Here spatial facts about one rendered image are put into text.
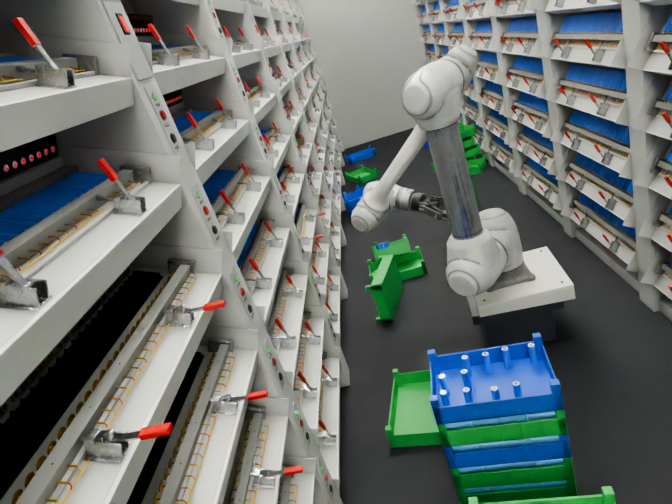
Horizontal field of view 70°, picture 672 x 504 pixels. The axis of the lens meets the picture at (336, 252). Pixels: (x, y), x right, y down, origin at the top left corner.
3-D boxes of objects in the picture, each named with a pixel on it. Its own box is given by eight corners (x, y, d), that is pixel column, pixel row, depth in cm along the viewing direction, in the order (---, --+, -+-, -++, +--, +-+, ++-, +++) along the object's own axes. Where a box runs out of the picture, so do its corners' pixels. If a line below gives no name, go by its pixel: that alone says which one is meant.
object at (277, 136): (290, 144, 224) (291, 114, 218) (273, 181, 169) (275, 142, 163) (246, 140, 223) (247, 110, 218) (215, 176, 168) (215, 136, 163)
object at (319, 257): (328, 251, 247) (330, 226, 241) (324, 314, 191) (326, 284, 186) (288, 248, 246) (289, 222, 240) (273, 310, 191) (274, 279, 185)
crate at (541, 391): (543, 355, 131) (539, 331, 128) (564, 410, 113) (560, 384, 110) (433, 371, 139) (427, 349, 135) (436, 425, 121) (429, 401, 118)
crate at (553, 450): (550, 399, 137) (547, 377, 134) (571, 458, 119) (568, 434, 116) (445, 412, 145) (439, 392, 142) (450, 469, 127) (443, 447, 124)
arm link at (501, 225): (530, 252, 183) (519, 199, 175) (514, 277, 171) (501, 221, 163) (489, 252, 194) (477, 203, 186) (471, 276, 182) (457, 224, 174)
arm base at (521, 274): (519, 255, 195) (516, 243, 193) (537, 279, 175) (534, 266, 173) (475, 267, 199) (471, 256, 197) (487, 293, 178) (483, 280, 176)
